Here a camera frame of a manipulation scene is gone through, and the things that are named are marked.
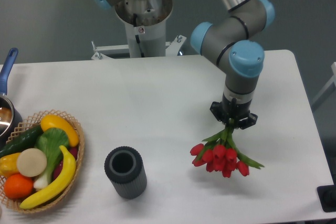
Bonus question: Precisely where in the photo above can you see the green cucumber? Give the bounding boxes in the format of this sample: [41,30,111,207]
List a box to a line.
[1,124,43,157]

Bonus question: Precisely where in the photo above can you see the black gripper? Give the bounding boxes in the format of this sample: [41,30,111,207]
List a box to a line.
[210,93,258,130]

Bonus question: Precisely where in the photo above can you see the dark grey ribbed vase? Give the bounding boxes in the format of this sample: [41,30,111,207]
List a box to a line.
[104,146,147,199]

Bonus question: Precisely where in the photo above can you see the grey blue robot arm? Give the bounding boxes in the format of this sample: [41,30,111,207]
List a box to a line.
[94,0,275,129]

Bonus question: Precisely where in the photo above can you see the woven wicker basket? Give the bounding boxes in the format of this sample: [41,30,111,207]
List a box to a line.
[1,110,85,214]

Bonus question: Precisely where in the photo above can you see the black device at edge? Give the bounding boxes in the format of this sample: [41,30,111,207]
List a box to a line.
[317,185,335,212]

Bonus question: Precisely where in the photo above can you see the green bok choy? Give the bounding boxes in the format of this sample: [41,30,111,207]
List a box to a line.
[34,127,69,191]

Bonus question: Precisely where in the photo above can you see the yellow banana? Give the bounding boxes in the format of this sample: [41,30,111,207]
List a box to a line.
[19,145,76,210]

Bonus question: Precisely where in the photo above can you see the blue handled saucepan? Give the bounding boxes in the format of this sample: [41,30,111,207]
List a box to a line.
[1,48,23,148]

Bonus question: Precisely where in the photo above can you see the dark red vegetable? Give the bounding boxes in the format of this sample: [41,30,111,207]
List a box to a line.
[53,147,78,180]

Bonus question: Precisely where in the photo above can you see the beige round disc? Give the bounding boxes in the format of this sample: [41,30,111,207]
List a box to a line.
[16,148,47,177]

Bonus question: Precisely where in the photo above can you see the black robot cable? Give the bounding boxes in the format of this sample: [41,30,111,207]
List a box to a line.
[132,13,145,58]

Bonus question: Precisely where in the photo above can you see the orange fruit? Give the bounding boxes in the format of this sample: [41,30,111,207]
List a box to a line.
[4,174,34,199]

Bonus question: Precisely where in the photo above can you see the red tulip bouquet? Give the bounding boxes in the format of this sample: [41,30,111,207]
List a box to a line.
[190,119,264,178]

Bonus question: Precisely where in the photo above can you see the white frame at right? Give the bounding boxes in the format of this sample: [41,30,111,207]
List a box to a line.
[311,62,335,112]

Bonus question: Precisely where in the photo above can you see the yellow bell pepper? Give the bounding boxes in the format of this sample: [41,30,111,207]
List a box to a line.
[1,153,20,178]

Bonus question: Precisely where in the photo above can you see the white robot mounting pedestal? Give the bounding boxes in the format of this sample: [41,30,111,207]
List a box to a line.
[91,0,187,61]

